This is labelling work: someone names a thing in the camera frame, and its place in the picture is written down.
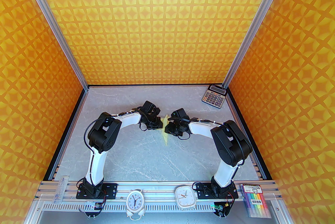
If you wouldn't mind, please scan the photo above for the square white alarm clock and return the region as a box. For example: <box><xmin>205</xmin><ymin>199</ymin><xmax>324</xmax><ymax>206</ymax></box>
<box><xmin>175</xmin><ymin>185</ymin><xmax>196</xmax><ymax>211</ymax></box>

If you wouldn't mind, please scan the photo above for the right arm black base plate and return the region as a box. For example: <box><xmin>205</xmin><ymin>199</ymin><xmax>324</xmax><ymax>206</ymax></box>
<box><xmin>195</xmin><ymin>182</ymin><xmax>238</xmax><ymax>200</ymax></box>

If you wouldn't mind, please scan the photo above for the round white alarm clock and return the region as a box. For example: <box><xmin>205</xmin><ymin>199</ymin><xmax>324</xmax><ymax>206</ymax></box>
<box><xmin>126</xmin><ymin>188</ymin><xmax>146</xmax><ymax>219</ymax></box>

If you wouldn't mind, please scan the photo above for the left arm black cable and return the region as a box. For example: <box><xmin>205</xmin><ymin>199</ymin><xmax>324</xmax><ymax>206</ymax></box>
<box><xmin>84</xmin><ymin>118</ymin><xmax>105</xmax><ymax>152</ymax></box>

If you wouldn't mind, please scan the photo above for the pack of coloured highlighters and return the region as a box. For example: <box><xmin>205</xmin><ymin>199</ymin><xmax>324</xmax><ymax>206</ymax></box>
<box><xmin>240</xmin><ymin>183</ymin><xmax>272</xmax><ymax>218</ymax></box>

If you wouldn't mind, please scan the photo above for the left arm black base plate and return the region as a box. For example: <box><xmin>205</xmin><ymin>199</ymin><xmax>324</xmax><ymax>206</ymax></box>
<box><xmin>76</xmin><ymin>182</ymin><xmax>118</xmax><ymax>199</ymax></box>

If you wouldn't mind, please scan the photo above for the aluminium frame post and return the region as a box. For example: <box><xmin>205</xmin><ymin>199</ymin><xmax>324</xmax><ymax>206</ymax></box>
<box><xmin>13</xmin><ymin>0</ymin><xmax>89</xmax><ymax>90</ymax></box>
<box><xmin>222</xmin><ymin>0</ymin><xmax>296</xmax><ymax>89</ymax></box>

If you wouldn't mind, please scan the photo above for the aluminium mounting rail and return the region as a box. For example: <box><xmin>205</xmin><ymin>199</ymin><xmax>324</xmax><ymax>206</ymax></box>
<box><xmin>34</xmin><ymin>180</ymin><xmax>282</xmax><ymax>201</ymax></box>

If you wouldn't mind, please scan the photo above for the clear plastic pen case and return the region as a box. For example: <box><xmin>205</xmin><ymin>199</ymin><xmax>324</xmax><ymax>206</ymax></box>
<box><xmin>54</xmin><ymin>177</ymin><xmax>69</xmax><ymax>204</ymax></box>

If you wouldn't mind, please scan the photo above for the gold and black calculator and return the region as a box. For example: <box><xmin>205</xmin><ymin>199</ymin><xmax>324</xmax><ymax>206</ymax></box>
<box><xmin>201</xmin><ymin>84</ymin><xmax>226</xmax><ymax>108</ymax></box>

